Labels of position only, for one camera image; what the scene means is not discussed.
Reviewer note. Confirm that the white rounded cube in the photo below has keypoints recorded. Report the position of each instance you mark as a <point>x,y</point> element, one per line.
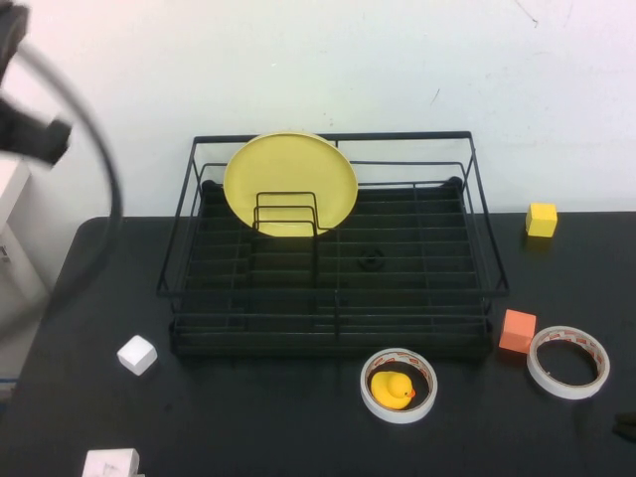
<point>136,355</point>

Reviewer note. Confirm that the white cabinet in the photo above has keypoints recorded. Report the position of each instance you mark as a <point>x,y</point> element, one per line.
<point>12,199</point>

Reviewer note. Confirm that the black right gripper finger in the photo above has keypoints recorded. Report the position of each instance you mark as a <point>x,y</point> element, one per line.
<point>627,432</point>
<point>630,419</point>

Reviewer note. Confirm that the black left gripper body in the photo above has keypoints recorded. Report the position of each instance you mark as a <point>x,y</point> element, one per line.
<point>35,136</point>

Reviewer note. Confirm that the black plastic drip tray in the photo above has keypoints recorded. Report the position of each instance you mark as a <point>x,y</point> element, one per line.
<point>298,350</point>

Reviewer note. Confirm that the yellow plate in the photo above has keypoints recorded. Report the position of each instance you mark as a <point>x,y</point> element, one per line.
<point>288,169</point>

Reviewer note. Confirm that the orange cube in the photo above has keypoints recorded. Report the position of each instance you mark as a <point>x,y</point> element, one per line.
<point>514,333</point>

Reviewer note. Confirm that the yellow rubber duck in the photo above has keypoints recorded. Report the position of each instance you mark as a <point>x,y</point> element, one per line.
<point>390,392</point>

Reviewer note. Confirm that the white tape roll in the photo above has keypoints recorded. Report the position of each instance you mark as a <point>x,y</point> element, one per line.
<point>566,390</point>
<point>397,416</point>

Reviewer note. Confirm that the yellow cube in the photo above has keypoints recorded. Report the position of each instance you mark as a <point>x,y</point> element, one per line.
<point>541,221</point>

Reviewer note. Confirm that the white box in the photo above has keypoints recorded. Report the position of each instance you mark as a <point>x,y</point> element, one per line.
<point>107,464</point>

